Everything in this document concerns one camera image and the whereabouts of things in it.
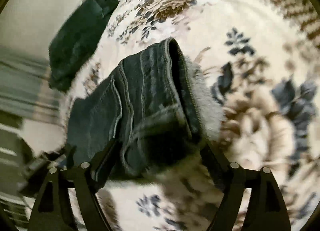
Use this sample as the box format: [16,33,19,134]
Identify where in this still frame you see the green striped curtain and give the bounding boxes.
[0,46,61,122]

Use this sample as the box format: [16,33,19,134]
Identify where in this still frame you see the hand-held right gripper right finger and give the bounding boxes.
[200,141,292,231]

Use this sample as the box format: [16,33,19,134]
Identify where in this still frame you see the dark green fleece blanket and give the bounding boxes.
[48,0,119,92]

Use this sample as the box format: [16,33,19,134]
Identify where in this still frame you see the bed with floral sheet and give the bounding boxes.
[60,0,318,231]

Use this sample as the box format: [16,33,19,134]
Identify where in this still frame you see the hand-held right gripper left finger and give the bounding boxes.
[27,138,119,231]

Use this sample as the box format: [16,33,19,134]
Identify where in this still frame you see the dark blue jeans pants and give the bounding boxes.
[66,37,208,182]

